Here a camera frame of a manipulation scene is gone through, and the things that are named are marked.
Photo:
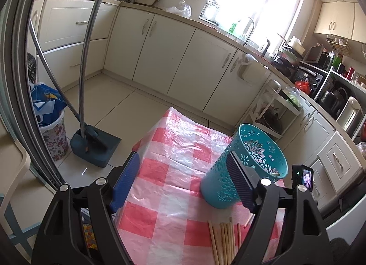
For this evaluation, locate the white electric kettle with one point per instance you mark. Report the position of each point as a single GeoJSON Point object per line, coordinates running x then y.
{"type": "Point", "coordinates": [348, 116]}

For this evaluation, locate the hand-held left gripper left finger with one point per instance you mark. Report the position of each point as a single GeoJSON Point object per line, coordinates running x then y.
{"type": "Point", "coordinates": [125, 182]}

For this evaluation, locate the green dish soap bottle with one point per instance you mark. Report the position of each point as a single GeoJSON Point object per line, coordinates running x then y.
{"type": "Point", "coordinates": [233, 27]}

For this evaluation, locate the teal perforated utensil holder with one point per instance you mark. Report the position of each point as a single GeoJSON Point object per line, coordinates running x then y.
{"type": "Point", "coordinates": [217, 173]}

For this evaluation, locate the red white checkered tablecloth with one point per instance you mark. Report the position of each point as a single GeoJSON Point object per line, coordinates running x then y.
{"type": "Point", "coordinates": [171, 196]}

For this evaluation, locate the black mesh basket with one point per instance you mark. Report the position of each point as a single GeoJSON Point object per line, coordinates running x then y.
{"type": "Point", "coordinates": [32, 67]}

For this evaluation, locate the black rice cooker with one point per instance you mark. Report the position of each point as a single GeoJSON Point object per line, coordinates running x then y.
{"type": "Point", "coordinates": [333, 100]}

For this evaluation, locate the red plastic bag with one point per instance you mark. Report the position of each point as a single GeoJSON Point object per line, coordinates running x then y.
{"type": "Point", "coordinates": [302, 87]}

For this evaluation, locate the cream kitchen base cabinets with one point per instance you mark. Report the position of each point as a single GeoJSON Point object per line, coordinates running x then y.
{"type": "Point", "coordinates": [171, 53]}

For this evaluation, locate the white kitchen trolley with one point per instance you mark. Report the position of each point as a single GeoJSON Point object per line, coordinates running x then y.
{"type": "Point", "coordinates": [274, 116]}

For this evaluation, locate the cream wall cabinet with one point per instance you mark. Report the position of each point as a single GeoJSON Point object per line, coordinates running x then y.
{"type": "Point", "coordinates": [337, 19]}

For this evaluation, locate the white bag on cabinet door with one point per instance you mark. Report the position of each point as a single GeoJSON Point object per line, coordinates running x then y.
{"type": "Point", "coordinates": [244, 67]}

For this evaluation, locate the appliance storage shelf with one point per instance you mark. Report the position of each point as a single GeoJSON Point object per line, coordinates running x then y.
{"type": "Point", "coordinates": [357, 90]}

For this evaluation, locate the chrome kitchen faucet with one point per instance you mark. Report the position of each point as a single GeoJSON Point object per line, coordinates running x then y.
{"type": "Point", "coordinates": [251, 25]}

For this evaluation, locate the white plastic bag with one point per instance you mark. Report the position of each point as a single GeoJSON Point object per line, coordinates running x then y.
{"type": "Point", "coordinates": [180, 10]}

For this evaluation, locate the small countertop oven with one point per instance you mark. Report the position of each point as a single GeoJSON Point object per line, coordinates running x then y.
{"type": "Point", "coordinates": [317, 57]}

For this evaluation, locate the red bottle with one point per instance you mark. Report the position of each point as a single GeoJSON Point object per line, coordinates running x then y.
{"type": "Point", "coordinates": [350, 73]}

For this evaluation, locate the wooden chopstick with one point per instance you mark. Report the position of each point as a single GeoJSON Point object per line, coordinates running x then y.
{"type": "Point", "coordinates": [276, 173]}

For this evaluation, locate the grey metal door frame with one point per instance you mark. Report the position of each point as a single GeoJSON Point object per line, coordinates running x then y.
{"type": "Point", "coordinates": [17, 82]}

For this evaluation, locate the bundle of wooden chopsticks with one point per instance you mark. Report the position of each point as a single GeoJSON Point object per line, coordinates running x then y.
{"type": "Point", "coordinates": [226, 242]}

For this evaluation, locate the dish rack with bowls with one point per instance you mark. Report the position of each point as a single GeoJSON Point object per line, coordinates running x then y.
{"type": "Point", "coordinates": [286, 59]}

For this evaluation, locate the black toaster oven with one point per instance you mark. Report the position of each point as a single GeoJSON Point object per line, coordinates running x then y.
{"type": "Point", "coordinates": [314, 82]}

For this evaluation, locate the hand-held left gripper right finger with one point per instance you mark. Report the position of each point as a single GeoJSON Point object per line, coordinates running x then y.
{"type": "Point", "coordinates": [240, 185]}

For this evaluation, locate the green vegetables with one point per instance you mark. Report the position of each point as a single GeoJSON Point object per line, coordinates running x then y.
{"type": "Point", "coordinates": [293, 97]}

